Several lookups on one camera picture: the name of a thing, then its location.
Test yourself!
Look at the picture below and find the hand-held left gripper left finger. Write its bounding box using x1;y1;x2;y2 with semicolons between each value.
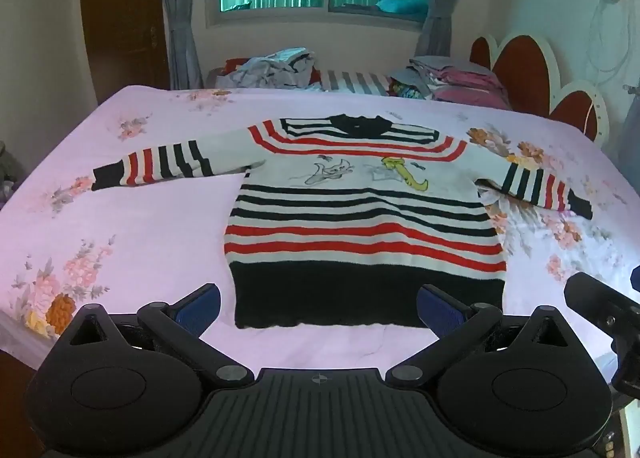
57;282;256;390

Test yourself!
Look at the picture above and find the red and white headboard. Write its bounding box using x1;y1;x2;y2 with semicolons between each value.
469;31;610;144

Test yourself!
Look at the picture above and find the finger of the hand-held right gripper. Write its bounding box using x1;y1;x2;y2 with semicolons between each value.
563;271;640;339

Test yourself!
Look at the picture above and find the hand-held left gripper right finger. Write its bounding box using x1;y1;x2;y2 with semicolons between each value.
385;283;582;389

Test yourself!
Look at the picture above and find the grey crumpled clothes pile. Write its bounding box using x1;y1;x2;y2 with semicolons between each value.
215;47;321;89

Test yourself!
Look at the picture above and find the white cable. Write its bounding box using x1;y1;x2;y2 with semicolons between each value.
585;0;633;74

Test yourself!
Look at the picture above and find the pink floral bed sheet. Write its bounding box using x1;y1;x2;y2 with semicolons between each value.
0;83;640;374

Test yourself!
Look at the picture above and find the teal cloth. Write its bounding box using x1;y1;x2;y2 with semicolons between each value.
376;0;430;16

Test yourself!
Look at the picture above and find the colourful floral cloth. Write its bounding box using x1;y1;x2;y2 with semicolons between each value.
389;81;431;100

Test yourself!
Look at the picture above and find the brown wooden door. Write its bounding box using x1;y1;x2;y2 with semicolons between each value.
80;0;173;92

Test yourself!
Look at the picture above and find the striped knit sweater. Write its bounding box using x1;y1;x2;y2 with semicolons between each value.
91;113;594;330

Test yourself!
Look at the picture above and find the grey striped pillow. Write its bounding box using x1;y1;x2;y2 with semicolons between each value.
320;69;396;96

